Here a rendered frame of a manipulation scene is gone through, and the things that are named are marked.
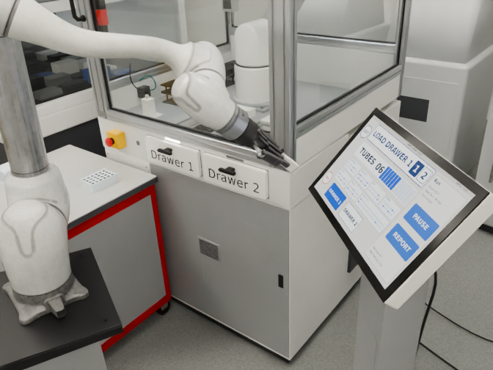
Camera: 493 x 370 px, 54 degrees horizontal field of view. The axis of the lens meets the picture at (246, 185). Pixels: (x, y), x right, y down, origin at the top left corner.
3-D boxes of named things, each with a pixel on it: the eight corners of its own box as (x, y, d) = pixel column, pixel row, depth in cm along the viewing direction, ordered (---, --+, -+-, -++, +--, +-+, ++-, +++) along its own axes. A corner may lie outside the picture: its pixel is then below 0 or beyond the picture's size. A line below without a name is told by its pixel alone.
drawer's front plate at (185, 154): (199, 178, 188) (196, 152, 183) (147, 160, 204) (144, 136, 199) (202, 176, 189) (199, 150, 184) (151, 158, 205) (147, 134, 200)
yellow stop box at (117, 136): (117, 150, 209) (114, 135, 206) (107, 147, 213) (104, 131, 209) (127, 147, 212) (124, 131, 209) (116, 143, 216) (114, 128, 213)
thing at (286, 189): (290, 210, 168) (290, 172, 161) (103, 146, 224) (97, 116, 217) (397, 123, 233) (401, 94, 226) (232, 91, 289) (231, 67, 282)
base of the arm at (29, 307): (26, 335, 121) (22, 319, 118) (1, 288, 136) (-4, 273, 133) (96, 303, 131) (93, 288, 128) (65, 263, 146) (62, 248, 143)
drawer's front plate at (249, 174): (265, 200, 171) (265, 172, 165) (204, 179, 187) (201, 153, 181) (268, 198, 172) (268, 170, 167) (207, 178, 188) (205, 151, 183)
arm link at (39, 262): (4, 302, 123) (-18, 230, 113) (14, 258, 139) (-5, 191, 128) (71, 290, 127) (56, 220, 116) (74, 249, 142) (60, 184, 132)
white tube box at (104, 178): (93, 193, 193) (91, 185, 191) (81, 187, 198) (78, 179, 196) (118, 181, 201) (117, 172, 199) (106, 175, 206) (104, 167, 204)
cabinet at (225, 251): (291, 374, 205) (292, 211, 167) (130, 283, 262) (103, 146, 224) (384, 259, 270) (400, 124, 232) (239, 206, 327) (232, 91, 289)
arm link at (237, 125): (234, 95, 129) (249, 107, 133) (210, 116, 133) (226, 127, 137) (238, 115, 123) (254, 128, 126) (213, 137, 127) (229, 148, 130)
